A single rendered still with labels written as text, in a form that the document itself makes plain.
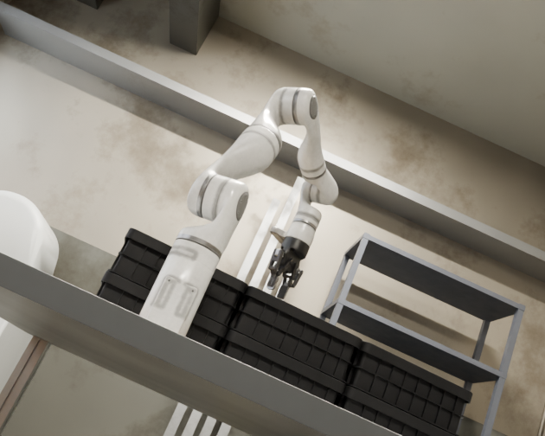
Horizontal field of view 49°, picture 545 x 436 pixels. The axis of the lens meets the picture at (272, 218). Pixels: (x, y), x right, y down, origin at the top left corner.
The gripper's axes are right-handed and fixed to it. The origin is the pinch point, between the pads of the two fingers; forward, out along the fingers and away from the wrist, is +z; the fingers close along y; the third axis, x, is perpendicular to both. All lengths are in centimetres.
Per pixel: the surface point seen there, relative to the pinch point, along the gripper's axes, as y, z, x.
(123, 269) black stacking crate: -40.6, 16.7, 11.2
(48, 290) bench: -80, 32, -23
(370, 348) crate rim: -0.4, 8.5, -31.4
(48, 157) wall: 65, -68, 248
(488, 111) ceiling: 197, -216, 40
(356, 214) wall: 188, -120, 99
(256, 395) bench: -60, 33, -47
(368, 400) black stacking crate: 2.2, 19.5, -34.2
